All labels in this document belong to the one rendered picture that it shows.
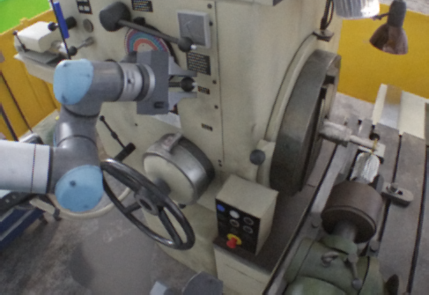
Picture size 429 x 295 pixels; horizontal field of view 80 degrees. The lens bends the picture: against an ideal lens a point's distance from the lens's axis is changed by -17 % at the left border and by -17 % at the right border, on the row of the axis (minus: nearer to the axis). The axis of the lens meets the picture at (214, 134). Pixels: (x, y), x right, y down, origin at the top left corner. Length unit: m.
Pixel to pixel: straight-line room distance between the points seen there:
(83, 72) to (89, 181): 0.18
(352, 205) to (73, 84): 0.79
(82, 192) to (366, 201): 0.78
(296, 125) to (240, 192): 0.25
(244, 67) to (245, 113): 0.13
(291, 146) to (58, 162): 0.66
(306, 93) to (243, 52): 0.32
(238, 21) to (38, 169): 0.45
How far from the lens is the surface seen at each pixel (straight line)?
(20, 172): 0.46
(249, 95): 0.71
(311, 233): 0.93
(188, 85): 0.69
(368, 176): 1.10
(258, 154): 0.75
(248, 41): 0.64
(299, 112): 0.90
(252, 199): 0.85
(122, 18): 0.79
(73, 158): 0.48
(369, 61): 3.24
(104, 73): 0.53
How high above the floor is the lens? 2.03
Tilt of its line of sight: 43 degrees down
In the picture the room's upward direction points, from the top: 4 degrees counter-clockwise
